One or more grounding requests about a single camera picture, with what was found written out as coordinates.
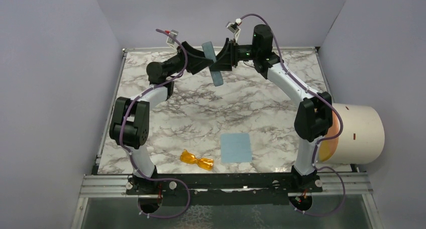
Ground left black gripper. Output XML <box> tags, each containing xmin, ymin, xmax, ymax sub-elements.
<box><xmin>163</xmin><ymin>41</ymin><xmax>213</xmax><ymax>77</ymax></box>

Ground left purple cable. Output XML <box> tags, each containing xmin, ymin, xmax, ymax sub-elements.
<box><xmin>119</xmin><ymin>28</ymin><xmax>192</xmax><ymax>219</ymax></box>

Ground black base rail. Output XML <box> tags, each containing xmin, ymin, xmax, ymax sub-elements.
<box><xmin>126</xmin><ymin>172</ymin><xmax>323</xmax><ymax>206</ymax></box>

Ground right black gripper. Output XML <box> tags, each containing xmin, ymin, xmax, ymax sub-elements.
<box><xmin>209</xmin><ymin>39</ymin><xmax>259</xmax><ymax>72</ymax></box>

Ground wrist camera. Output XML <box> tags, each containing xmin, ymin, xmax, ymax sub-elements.
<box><xmin>165</xmin><ymin>30</ymin><xmax>179</xmax><ymax>50</ymax></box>
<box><xmin>226</xmin><ymin>18</ymin><xmax>242</xmax><ymax>42</ymax></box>

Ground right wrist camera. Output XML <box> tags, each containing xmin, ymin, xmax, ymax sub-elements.
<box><xmin>226</xmin><ymin>18</ymin><xmax>242</xmax><ymax>42</ymax></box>

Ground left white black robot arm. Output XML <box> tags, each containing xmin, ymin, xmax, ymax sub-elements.
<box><xmin>109</xmin><ymin>42</ymin><xmax>217</xmax><ymax>194</ymax></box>

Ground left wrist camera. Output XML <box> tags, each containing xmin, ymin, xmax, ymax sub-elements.
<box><xmin>165</xmin><ymin>30</ymin><xmax>179</xmax><ymax>50</ymax></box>

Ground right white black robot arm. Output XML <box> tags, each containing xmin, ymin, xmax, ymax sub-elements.
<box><xmin>209</xmin><ymin>23</ymin><xmax>333</xmax><ymax>192</ymax></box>

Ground orange sunglasses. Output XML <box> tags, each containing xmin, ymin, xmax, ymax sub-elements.
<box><xmin>180</xmin><ymin>150</ymin><xmax>214</xmax><ymax>171</ymax></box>

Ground white cylindrical drum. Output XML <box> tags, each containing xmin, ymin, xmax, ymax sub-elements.
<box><xmin>318</xmin><ymin>103</ymin><xmax>385</xmax><ymax>164</ymax></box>

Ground purple cable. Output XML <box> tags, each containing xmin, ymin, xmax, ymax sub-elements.
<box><xmin>119</xmin><ymin>28</ymin><xmax>192</xmax><ymax>219</ymax></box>
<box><xmin>240</xmin><ymin>14</ymin><xmax>347</xmax><ymax>217</ymax></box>

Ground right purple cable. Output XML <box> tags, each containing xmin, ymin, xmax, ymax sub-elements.
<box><xmin>240</xmin><ymin>14</ymin><xmax>347</xmax><ymax>217</ymax></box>

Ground aluminium frame rail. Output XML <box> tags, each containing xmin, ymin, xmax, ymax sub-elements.
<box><xmin>79</xmin><ymin>172</ymin><xmax>373</xmax><ymax>198</ymax></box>

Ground light blue cleaning cloth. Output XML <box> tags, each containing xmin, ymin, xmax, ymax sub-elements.
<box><xmin>220</xmin><ymin>133</ymin><xmax>253</xmax><ymax>163</ymax></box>

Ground grey green glasses case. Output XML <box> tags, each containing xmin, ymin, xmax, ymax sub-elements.
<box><xmin>201</xmin><ymin>42</ymin><xmax>224</xmax><ymax>87</ymax></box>

